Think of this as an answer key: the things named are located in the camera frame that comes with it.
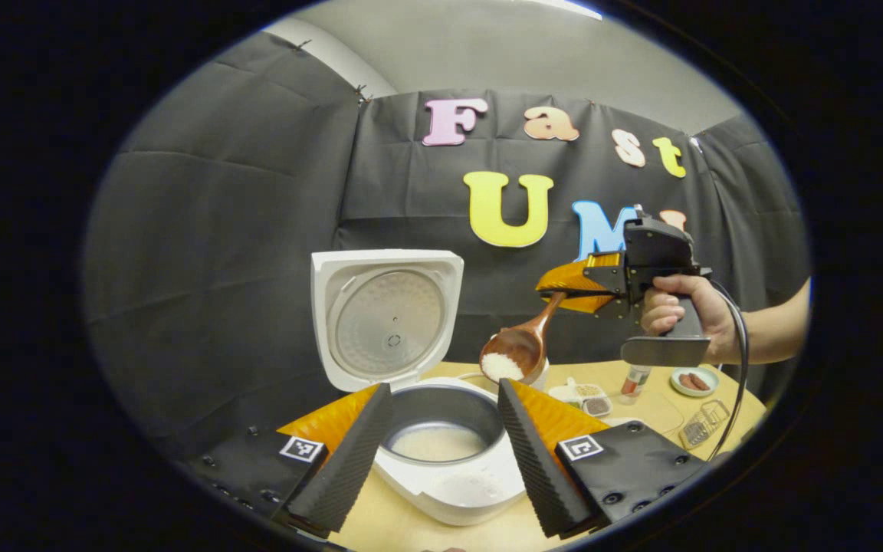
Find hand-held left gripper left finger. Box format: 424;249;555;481
181;382;395;539

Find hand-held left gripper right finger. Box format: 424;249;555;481
497;377;718;539

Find brown wooden spoon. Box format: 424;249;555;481
480;291;567;384

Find white rice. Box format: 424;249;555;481
392;424;488;463
481;353;525;383

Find white rice cooker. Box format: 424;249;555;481
310;249;527;527

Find wire chopstick holder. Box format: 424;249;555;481
679;399;731;449

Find white divided bean dish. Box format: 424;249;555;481
549;378;613;419

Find clear plastic bottle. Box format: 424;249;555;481
618;364;652;406

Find pale green plate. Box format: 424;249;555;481
670;366;721;398

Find large ceiling light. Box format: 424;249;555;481
518;0;603;21

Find black backdrop cloth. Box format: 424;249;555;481
81;31;810;461

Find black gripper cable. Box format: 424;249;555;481
706;280;750;461

